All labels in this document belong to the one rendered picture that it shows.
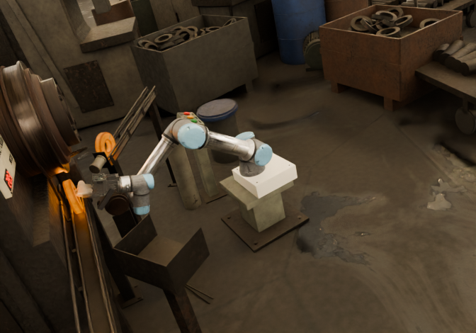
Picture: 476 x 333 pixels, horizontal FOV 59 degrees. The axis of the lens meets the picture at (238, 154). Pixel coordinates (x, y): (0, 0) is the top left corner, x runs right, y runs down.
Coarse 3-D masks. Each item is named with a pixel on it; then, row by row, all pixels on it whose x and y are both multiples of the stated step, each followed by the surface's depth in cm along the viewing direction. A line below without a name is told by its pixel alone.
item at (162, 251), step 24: (120, 240) 155; (144, 240) 166; (168, 240) 168; (192, 240) 149; (120, 264) 156; (144, 264) 146; (168, 264) 139; (192, 264) 150; (168, 288) 146; (192, 312) 175
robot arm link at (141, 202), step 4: (132, 192) 203; (132, 196) 201; (136, 196) 196; (140, 196) 195; (144, 196) 196; (148, 196) 198; (132, 200) 200; (136, 200) 196; (140, 200) 196; (144, 200) 197; (148, 200) 199; (136, 204) 197; (140, 204) 197; (144, 204) 198; (148, 204) 199; (136, 208) 198; (140, 208) 197; (144, 208) 198; (148, 208) 200; (136, 212) 199; (140, 212) 198; (144, 212) 199; (148, 212) 201
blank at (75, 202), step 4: (68, 180) 184; (64, 184) 181; (68, 184) 181; (72, 184) 187; (64, 188) 180; (68, 188) 180; (72, 188) 181; (68, 192) 179; (72, 192) 180; (68, 196) 179; (72, 196) 179; (76, 196) 190; (68, 200) 179; (72, 200) 179; (76, 200) 180; (80, 200) 192; (72, 204) 180; (76, 204) 180; (80, 204) 186; (72, 208) 180; (76, 208) 181; (80, 208) 182; (76, 212) 183; (80, 212) 185
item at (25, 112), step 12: (12, 72) 153; (12, 84) 149; (24, 84) 148; (12, 96) 147; (24, 96) 147; (24, 108) 147; (24, 120) 146; (36, 120) 147; (24, 132) 147; (36, 132) 148; (36, 144) 150; (48, 144) 150; (36, 156) 152; (48, 156) 154; (48, 168) 159; (60, 168) 163
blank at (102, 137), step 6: (102, 132) 230; (108, 132) 234; (96, 138) 227; (102, 138) 227; (108, 138) 233; (96, 144) 225; (102, 144) 227; (108, 144) 235; (114, 144) 238; (96, 150) 226; (102, 150) 226; (108, 150) 235; (114, 150) 238
